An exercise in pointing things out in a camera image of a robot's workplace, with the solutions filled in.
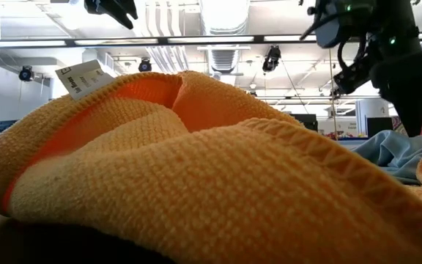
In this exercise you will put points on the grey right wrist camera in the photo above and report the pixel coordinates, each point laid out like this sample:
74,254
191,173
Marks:
328,33

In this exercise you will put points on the white rectangular air duct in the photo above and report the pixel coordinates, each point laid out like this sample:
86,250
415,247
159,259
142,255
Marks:
99,58

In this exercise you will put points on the light blue microfiber towel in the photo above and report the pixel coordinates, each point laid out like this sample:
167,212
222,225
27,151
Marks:
390,154

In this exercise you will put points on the wide black monitor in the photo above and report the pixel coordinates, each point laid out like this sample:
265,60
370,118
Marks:
308,122

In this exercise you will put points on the small black monitor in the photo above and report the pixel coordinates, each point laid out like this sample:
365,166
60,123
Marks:
379,128

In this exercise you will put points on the long ceiling light bar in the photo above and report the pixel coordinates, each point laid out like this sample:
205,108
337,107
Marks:
211,39

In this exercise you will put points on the ribbed ventilation duct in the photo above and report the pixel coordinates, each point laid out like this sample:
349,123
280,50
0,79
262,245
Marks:
225,58

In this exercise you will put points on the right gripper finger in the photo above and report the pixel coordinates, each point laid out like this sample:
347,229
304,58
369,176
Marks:
410,113

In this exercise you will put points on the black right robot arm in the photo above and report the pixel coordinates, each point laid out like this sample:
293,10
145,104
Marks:
383,22

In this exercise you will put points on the black ceiling spotlight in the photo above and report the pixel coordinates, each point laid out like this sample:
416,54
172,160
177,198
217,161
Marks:
271,58
145,65
26,73

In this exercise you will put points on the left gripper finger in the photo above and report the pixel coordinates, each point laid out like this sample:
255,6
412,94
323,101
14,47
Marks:
121,18
130,9

